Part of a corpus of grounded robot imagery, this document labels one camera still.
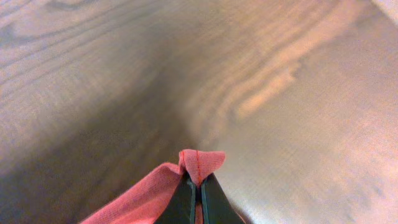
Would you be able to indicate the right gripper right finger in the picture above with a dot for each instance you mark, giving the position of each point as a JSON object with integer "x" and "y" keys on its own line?
{"x": 216, "y": 207}

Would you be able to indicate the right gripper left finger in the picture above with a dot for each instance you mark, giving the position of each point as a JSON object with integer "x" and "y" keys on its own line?
{"x": 182, "y": 206}

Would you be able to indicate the red printed t-shirt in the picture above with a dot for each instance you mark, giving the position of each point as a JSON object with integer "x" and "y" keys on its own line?
{"x": 146, "y": 200}

